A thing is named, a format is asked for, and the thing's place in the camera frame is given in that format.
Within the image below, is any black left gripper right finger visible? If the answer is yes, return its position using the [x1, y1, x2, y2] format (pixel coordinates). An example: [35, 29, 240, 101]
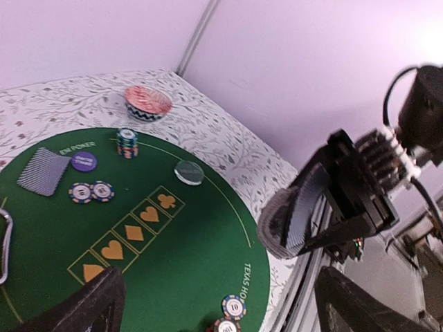
[315, 266, 435, 331]

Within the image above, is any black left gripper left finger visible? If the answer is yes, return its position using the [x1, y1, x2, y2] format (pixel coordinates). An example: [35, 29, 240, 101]
[13, 267, 127, 331]

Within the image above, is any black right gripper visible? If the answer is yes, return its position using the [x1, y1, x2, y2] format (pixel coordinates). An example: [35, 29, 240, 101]
[300, 128, 400, 253]

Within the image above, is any grey playing card deck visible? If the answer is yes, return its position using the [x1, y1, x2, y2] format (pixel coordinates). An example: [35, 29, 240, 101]
[257, 163, 332, 259]

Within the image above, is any blue peach 10 chip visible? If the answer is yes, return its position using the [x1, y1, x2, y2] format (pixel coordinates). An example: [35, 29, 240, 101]
[69, 183, 93, 204]
[90, 181, 115, 203]
[221, 295, 247, 320]

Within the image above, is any red black 100 chip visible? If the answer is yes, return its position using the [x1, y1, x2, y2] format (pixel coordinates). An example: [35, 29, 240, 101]
[206, 317, 242, 332]

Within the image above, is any purple small blind button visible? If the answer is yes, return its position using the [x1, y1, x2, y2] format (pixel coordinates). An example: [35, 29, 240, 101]
[71, 151, 98, 172]

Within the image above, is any green white dealer button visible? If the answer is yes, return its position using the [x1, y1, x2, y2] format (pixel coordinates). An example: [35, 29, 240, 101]
[174, 160, 204, 185]

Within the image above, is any blue green chip stack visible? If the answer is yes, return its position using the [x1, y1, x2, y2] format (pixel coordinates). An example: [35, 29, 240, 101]
[116, 128, 138, 159]

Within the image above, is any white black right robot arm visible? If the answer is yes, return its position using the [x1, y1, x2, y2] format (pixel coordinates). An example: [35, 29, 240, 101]
[297, 65, 442, 254]

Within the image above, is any round green poker mat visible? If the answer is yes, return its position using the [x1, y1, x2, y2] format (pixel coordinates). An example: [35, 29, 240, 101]
[1, 128, 270, 331]

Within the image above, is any aluminium poker chip case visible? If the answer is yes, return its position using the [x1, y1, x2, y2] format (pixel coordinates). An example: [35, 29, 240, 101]
[0, 208, 14, 285]

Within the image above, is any red patterned small bowl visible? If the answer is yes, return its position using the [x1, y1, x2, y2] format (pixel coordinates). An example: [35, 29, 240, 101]
[125, 86, 172, 122]

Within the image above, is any right aluminium frame post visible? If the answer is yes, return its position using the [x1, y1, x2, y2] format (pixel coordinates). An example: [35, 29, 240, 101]
[175, 0, 221, 77]

